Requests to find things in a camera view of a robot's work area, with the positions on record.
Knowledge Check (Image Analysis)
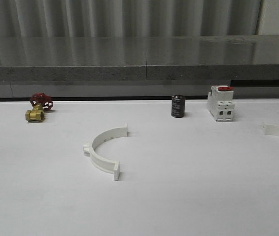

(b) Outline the brass valve red handwheel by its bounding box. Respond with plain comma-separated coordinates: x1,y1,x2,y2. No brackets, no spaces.
25,93,53,122

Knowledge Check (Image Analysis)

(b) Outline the black cylindrical capacitor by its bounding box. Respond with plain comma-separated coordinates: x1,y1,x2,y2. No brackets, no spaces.
171,95,185,118

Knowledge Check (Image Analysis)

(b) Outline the grey pleated curtain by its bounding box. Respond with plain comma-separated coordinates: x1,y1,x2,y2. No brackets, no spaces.
0,0,279,37

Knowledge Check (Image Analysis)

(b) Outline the grey stone counter ledge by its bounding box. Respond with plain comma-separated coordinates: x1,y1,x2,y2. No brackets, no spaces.
0,35,279,100

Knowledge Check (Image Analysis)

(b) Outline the white circuit breaker red switch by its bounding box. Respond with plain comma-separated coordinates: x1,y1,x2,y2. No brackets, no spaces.
207,85,235,122

